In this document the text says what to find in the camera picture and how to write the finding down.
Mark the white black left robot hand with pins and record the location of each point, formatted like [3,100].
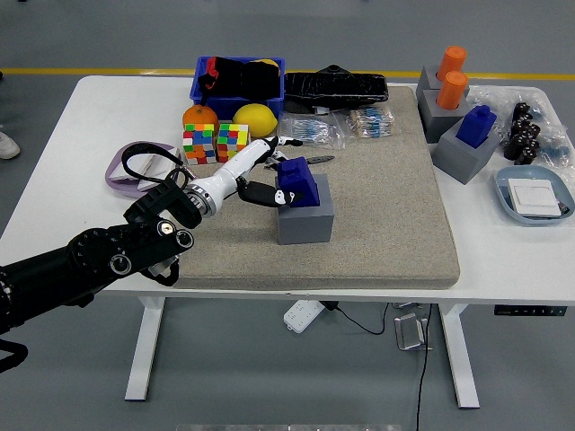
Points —
[233,166]

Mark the blue square seal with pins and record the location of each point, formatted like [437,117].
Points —
[476,128]
[301,179]

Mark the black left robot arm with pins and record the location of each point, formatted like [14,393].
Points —
[90,260]

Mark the grey cube seal holder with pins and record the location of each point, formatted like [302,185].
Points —
[307,226]
[462,159]
[424,81]
[438,123]

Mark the orange round seal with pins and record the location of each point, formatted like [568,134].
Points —
[451,92]
[453,60]

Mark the multicolour puzzle cube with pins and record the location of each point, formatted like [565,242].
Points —
[231,141]
[200,143]

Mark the yellow lemon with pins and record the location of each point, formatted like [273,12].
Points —
[256,120]

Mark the orange fruit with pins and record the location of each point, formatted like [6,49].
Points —
[200,117]

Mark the blue plastic bin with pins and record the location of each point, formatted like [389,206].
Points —
[274,104]

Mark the black cloth with red trim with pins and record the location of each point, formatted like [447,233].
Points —
[247,81]

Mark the clear bag of blue resistors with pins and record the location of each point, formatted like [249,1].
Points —
[314,130]

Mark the black metal hand tool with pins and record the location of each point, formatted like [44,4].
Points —
[323,159]

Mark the yellow item in bin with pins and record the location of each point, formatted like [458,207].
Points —
[267,62]

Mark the purple oval tray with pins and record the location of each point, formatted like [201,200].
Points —
[112,179]

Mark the black plastic-wrapped keyboard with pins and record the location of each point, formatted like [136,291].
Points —
[337,87]

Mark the clear bag of tan resistors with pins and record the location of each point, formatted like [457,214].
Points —
[370,122]

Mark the grey-brown table mat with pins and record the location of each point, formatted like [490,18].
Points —
[382,215]

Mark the white power strip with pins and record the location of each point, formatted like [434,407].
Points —
[301,316]

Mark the white table leg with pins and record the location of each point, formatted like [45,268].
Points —
[144,354]
[462,359]

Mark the person's white shoe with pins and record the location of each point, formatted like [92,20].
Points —
[8,146]

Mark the light blue oval tray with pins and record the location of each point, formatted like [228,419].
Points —
[503,197]

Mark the bag of black capacitors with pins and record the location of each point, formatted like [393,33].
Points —
[523,139]

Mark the bag of small blue components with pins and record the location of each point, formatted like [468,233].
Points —
[557,150]

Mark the black table control panel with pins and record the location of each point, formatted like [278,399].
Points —
[530,310]

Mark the small black connector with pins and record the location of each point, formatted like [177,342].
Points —
[562,207]

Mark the white switch panel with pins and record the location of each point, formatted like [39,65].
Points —
[155,168]
[534,197]
[139,164]

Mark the silver metal bracket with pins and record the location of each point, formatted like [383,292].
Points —
[409,332]
[406,306]

